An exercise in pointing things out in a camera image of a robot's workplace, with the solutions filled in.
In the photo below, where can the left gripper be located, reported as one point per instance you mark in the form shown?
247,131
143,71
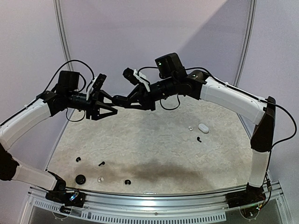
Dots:
93,105

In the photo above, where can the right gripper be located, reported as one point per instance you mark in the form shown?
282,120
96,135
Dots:
145,97

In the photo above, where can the black hook earbud front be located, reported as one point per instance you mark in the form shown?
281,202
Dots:
127,182

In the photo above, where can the black earbud charging case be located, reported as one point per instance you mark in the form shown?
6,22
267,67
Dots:
121,101

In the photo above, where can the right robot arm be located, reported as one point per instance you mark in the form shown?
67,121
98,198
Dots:
202,85

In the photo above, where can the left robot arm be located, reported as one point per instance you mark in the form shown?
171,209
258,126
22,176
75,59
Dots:
63,96

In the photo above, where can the white earbud charging case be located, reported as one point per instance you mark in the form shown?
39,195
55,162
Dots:
203,128

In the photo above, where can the round black case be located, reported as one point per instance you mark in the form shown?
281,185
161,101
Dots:
80,179

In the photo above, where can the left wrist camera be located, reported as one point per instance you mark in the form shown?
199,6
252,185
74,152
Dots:
94,88

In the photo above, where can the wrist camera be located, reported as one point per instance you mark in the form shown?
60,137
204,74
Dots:
94,88
135,78

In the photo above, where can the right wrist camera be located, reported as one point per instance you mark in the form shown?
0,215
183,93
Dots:
135,78

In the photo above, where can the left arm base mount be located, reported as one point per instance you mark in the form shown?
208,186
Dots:
68,198

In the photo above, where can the left frame post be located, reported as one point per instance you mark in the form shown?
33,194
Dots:
61,29

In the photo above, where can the frame post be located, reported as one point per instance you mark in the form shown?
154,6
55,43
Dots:
61,29
246,41

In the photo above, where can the aluminium front rail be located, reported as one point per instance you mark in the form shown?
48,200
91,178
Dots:
197,208

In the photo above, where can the right frame post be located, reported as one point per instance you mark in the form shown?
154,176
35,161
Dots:
246,41

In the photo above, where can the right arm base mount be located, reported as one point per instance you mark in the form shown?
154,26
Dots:
251,195

